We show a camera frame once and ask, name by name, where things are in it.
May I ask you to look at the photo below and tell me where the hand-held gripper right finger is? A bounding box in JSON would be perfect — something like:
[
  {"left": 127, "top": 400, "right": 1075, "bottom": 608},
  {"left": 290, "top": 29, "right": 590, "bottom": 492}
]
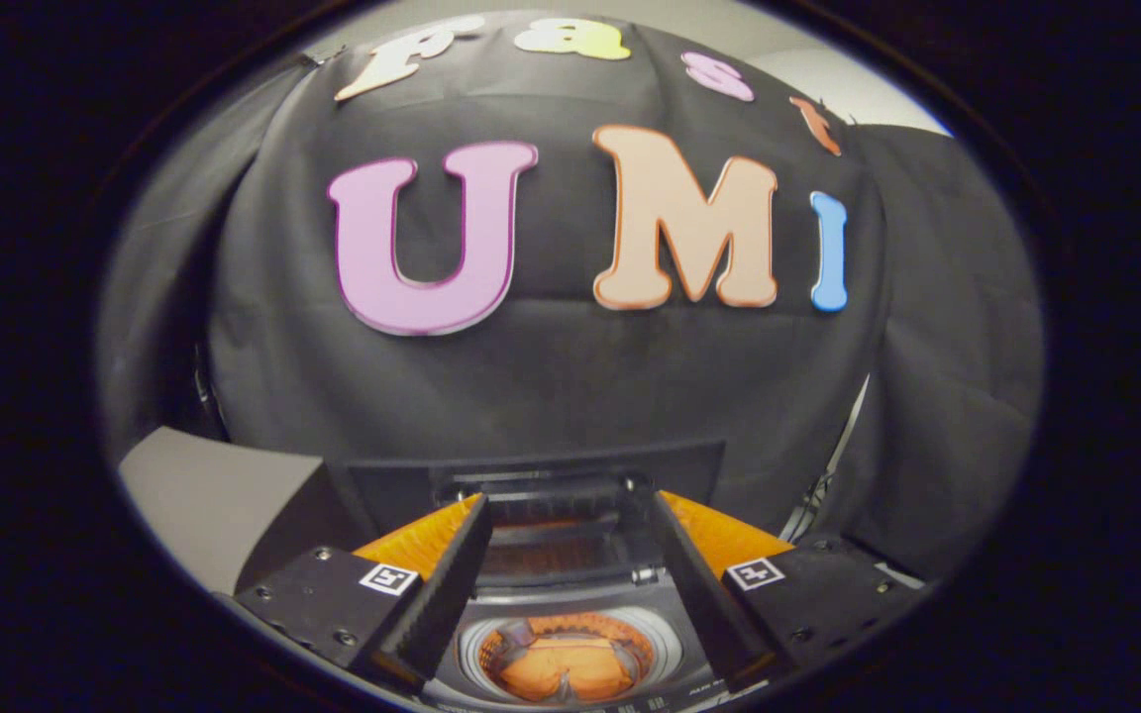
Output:
[{"left": 648, "top": 489, "right": 928, "bottom": 691}]

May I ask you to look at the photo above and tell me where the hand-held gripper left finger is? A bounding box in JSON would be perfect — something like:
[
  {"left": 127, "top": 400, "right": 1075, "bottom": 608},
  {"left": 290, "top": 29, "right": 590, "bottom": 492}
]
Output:
[{"left": 232, "top": 493, "right": 494, "bottom": 694}]

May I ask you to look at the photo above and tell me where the grey washing machine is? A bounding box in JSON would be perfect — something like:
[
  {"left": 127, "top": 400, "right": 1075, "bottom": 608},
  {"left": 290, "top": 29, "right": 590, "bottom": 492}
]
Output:
[{"left": 420, "top": 569, "right": 781, "bottom": 713}]

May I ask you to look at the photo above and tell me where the orange button shirt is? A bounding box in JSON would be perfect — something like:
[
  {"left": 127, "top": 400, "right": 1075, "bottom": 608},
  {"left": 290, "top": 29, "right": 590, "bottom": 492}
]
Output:
[{"left": 479, "top": 614, "right": 656, "bottom": 704}]

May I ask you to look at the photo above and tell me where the backdrop stand pole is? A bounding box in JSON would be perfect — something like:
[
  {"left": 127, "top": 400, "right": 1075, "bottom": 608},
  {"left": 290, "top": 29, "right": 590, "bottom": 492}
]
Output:
[{"left": 786, "top": 374, "right": 875, "bottom": 542}]

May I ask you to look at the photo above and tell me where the black backdrop cloth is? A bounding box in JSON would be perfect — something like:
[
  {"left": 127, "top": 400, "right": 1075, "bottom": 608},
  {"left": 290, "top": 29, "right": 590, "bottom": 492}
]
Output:
[{"left": 95, "top": 10, "right": 1045, "bottom": 585}]

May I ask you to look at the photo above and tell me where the dark cabinet with white doors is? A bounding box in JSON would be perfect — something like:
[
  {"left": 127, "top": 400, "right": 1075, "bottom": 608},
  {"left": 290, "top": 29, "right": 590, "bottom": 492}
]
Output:
[{"left": 118, "top": 426, "right": 378, "bottom": 595}]

